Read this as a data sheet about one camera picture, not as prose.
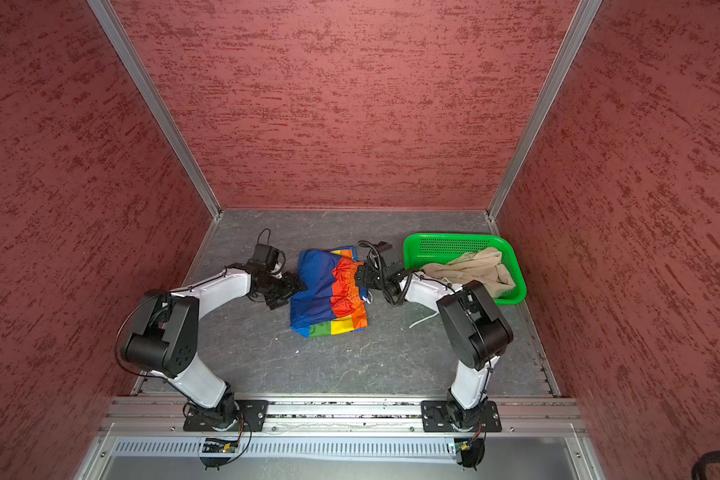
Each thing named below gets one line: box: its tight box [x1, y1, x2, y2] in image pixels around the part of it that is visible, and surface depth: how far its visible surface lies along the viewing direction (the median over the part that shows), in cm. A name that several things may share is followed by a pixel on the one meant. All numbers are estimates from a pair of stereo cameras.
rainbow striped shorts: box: [290, 246, 369, 339], surface depth 94 cm
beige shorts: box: [421, 247, 516, 298], surface depth 97 cm
